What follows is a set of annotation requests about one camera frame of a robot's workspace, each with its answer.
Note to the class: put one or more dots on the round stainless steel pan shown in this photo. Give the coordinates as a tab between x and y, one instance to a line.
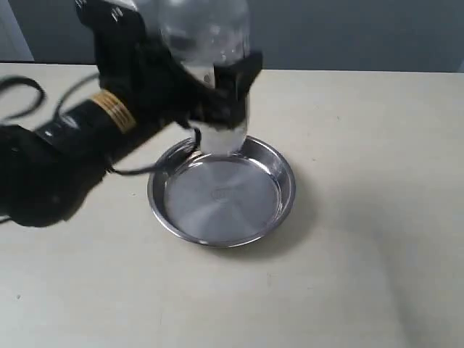
222	201

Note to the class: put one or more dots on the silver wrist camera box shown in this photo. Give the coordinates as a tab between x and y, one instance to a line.
128	4

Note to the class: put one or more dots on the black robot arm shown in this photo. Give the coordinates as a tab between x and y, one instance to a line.
46	177

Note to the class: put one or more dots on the clear plastic shaker bottle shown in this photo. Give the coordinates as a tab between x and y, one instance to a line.
200	35

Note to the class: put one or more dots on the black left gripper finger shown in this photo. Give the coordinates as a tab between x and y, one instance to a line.
223	105

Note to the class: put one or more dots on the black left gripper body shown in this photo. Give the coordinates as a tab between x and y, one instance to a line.
143	87

